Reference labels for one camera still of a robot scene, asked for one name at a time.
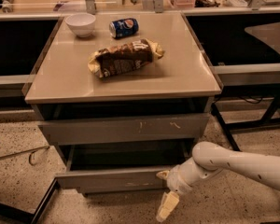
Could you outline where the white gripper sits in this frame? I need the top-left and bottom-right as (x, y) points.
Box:
(156, 158), (204, 222)

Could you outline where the grey drawer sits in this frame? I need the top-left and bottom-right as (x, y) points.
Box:
(54, 140), (194, 195)
(39, 113), (210, 146)

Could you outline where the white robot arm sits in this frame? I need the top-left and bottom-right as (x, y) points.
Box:
(156, 141), (280, 222)

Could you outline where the grey top drawer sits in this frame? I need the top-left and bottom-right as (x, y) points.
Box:
(39, 113), (210, 146)

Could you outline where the grey drawer cabinet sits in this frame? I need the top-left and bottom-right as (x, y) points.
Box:
(21, 10), (224, 170)

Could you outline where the brown chip bag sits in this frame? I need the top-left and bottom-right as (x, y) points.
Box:
(88, 39), (164, 78)

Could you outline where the blue pepsi can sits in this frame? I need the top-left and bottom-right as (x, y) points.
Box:
(109, 18), (139, 39)

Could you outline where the black floor stand left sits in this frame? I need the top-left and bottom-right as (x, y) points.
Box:
(0, 178), (60, 224)

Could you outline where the white ceramic bowl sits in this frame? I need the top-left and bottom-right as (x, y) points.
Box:
(65, 13), (96, 37)

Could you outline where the black table leg frame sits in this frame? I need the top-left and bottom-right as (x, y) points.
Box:
(211, 83), (280, 151)

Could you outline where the thin floor cable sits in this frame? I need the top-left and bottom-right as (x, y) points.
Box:
(0, 145), (50, 166)

